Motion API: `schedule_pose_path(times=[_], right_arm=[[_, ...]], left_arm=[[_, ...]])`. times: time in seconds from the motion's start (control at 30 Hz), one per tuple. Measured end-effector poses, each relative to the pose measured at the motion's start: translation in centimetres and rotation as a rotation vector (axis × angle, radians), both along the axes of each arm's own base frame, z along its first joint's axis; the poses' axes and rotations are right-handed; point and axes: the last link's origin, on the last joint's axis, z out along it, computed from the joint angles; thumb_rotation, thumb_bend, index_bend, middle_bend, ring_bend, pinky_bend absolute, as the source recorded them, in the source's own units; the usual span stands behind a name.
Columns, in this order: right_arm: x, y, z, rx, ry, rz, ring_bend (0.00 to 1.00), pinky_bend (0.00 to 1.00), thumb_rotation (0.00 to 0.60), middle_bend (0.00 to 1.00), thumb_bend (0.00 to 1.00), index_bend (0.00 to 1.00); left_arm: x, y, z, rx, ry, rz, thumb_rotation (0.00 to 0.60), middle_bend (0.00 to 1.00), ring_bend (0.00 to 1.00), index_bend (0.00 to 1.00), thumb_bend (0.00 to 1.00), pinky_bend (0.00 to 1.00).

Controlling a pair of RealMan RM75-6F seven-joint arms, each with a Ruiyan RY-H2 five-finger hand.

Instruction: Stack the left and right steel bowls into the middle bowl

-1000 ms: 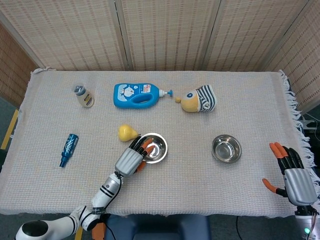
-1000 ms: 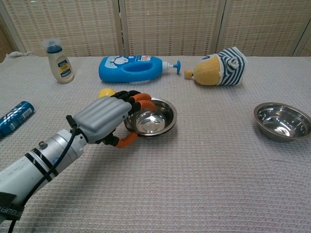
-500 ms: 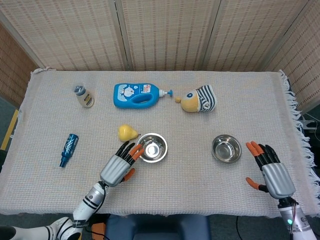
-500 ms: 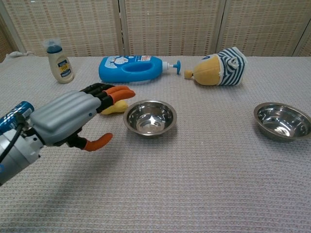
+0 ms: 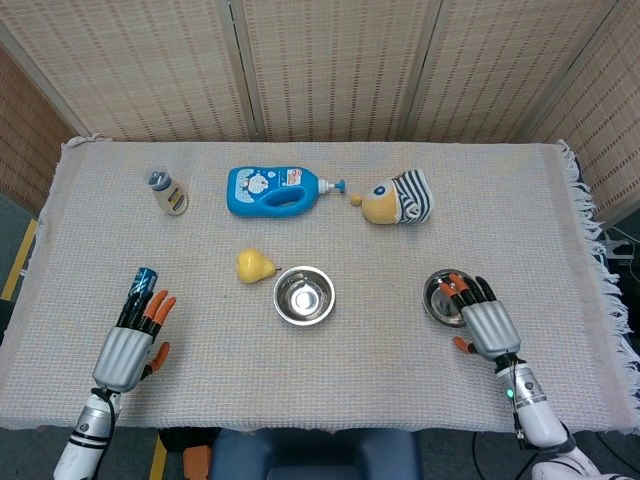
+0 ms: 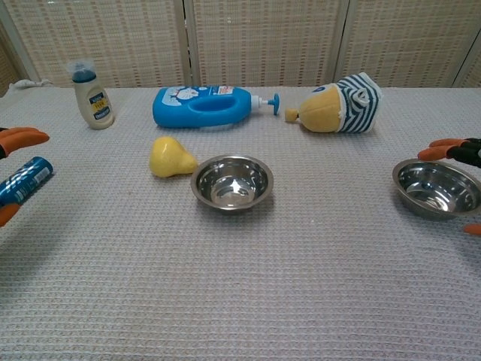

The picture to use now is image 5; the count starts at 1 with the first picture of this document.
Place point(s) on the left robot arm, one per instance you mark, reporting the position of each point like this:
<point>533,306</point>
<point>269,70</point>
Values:
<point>85,440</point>

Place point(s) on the beige woven table cloth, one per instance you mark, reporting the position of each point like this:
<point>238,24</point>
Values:
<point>350,375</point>

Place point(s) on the blue detergent pump bottle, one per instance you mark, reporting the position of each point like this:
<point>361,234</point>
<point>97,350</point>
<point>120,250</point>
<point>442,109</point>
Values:
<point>245,200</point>

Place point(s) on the orange box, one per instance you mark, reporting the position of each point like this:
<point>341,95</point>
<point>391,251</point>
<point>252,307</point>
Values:
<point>197,465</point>

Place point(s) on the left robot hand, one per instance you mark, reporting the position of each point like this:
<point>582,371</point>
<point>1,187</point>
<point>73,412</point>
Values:
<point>125,350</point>

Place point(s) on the woven bamboo screen panel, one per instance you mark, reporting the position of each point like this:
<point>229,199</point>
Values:
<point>340,65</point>
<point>125,65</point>
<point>25,140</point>
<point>500,65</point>
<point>605,125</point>

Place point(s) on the yellow pear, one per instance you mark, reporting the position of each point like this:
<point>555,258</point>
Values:
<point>250,267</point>

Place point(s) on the cream squeeze bottle blue cap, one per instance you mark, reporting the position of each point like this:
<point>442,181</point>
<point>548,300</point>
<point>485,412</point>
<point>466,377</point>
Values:
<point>172,200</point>

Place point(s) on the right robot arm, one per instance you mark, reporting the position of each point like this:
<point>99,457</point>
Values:
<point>535,415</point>

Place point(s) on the yellow plush toy striped hat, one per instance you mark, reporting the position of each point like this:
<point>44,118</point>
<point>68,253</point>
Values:
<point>380,210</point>

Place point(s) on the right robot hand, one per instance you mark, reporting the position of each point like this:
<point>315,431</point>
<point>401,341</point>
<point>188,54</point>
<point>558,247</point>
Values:
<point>492,327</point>

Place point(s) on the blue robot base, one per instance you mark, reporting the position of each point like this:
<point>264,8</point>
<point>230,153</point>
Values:
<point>315,457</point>

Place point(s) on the blue drink can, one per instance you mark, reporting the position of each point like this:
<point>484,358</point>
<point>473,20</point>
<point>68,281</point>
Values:
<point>143,281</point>

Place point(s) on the stainless steel bowl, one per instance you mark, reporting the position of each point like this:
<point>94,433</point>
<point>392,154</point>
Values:
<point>304,297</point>
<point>435,300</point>

